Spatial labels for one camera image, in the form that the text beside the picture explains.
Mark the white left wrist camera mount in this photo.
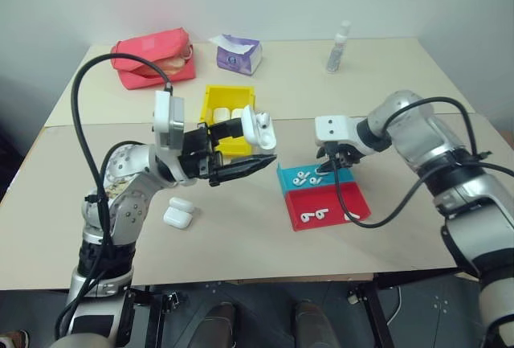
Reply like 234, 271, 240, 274
151, 90, 187, 153

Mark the black metal table frame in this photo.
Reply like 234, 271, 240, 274
115, 270, 481, 348

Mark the closed white earbud case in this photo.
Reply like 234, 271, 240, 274
168, 196, 194, 215
161, 206, 191, 230

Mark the dark brown rounded shape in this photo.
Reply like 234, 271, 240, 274
200, 301, 237, 348
294, 299, 329, 348

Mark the red plastic tray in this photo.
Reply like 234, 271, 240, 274
283, 181, 372, 233

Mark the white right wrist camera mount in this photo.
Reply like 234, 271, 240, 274
314, 114, 361, 149

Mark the white earbud case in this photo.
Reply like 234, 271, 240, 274
240, 104, 279, 156
168, 196, 194, 215
161, 206, 191, 230

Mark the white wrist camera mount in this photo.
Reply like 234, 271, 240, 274
151, 90, 187, 153
314, 114, 361, 149

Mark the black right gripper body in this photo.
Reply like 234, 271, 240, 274
316, 141, 363, 169

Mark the yellow plastic bin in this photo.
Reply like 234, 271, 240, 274
199, 84, 258, 157

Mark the thin white cable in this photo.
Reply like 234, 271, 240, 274
387, 285, 403, 321

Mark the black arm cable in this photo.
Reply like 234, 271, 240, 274
54, 53, 174, 339
324, 96, 514, 229

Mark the red fabric pouch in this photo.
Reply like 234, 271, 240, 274
110, 27, 198, 92

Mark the clear spray bottle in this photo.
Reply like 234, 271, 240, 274
325, 19, 353, 75

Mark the blue plastic tray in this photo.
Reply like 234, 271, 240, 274
275, 160, 357, 197

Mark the purple tissue pack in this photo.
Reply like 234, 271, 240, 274
207, 33, 263, 77

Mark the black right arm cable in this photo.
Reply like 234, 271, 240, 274
324, 96, 514, 229

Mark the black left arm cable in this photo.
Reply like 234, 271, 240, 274
54, 53, 174, 339

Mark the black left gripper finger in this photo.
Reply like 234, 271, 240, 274
208, 154, 279, 187
207, 117, 247, 142

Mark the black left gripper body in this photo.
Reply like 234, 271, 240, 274
177, 121, 225, 183

